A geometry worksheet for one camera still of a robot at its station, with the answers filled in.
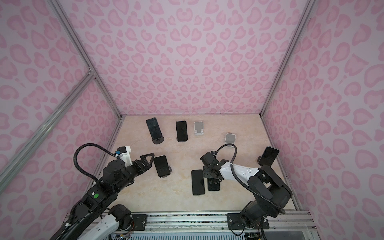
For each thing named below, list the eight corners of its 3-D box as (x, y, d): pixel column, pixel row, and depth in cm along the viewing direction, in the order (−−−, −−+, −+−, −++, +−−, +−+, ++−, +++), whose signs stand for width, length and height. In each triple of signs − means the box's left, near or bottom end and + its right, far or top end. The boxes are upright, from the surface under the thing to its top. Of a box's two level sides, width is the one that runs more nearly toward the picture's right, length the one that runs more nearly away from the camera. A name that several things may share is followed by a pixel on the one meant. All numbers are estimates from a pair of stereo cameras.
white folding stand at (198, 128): (194, 135, 110) (194, 127, 103) (194, 128, 114) (194, 121, 107) (203, 135, 110) (203, 127, 103) (203, 128, 113) (203, 121, 107)
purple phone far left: (154, 144, 106) (148, 130, 93) (151, 134, 111) (145, 120, 99) (164, 141, 108) (159, 126, 95) (160, 131, 113) (155, 116, 101)
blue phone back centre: (177, 143, 105) (174, 129, 94) (178, 134, 110) (176, 120, 99) (187, 143, 105) (186, 129, 93) (187, 134, 110) (186, 120, 98)
